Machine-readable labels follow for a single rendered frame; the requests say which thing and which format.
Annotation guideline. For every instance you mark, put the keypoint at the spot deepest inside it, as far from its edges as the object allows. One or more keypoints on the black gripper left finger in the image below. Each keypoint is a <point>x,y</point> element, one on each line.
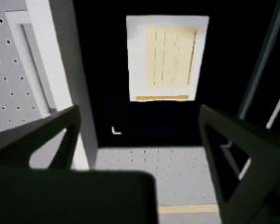
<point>19,143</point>

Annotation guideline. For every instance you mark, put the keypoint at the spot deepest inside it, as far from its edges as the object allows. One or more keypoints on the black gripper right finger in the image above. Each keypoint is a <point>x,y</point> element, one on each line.
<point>238,200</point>

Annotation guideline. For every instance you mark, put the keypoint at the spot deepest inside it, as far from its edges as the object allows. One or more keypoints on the grey perforated base plate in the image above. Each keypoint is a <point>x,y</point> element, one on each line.
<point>183,176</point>

